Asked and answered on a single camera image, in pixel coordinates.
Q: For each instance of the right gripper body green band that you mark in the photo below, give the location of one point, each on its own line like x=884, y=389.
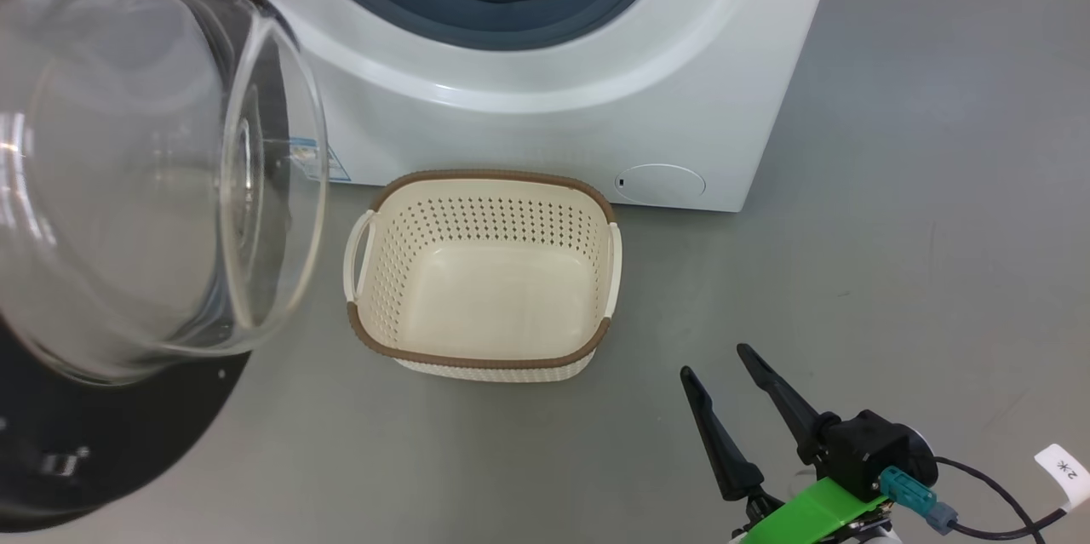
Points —
x=860, y=450

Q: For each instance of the blue energy label sticker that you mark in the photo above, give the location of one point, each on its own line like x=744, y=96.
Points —
x=334, y=165

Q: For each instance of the cream laundry basket brown rim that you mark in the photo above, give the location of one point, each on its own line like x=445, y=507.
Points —
x=485, y=272

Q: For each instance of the white front-load washing machine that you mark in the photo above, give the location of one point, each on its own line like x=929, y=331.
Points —
x=596, y=110

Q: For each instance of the black glass washing machine door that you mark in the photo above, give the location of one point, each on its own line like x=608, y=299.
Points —
x=111, y=425

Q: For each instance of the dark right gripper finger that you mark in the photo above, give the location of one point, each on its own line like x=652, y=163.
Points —
x=788, y=403
x=724, y=450

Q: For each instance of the oval drain filter cover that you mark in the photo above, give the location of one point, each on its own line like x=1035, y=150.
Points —
x=660, y=184

